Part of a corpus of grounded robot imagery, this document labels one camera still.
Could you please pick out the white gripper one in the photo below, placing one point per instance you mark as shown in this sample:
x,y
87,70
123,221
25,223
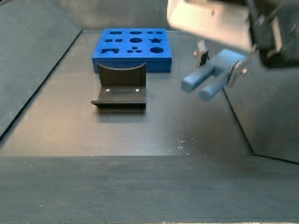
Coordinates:
x,y
218,21

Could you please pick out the light blue square-circle object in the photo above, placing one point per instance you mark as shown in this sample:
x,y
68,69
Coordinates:
x,y
218,67

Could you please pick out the black curved fixture stand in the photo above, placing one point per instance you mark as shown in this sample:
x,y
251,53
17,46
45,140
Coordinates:
x,y
121,86

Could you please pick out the blue foam shape-sorter block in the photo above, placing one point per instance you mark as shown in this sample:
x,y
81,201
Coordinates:
x,y
128,47

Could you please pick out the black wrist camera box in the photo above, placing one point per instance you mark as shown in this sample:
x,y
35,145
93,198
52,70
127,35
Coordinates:
x,y
274,23

